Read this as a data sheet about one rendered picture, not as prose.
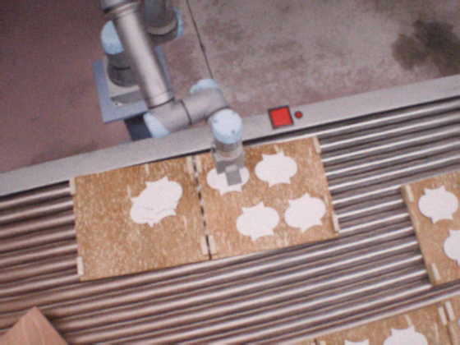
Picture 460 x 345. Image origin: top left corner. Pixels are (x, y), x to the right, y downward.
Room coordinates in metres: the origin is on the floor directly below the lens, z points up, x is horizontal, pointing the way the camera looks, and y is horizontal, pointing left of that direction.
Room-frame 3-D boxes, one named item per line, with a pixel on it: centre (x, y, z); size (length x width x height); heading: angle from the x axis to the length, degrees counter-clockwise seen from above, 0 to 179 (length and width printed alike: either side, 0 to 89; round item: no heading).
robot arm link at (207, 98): (0.66, 0.05, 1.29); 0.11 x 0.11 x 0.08; 25
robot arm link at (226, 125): (0.58, -0.01, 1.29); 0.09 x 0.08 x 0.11; 25
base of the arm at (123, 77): (0.99, 0.33, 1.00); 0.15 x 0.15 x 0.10
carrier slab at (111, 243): (0.45, 0.28, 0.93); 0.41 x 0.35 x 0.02; 99
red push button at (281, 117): (0.79, -0.19, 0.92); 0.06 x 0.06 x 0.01; 12
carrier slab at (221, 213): (0.51, -0.13, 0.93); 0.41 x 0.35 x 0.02; 99
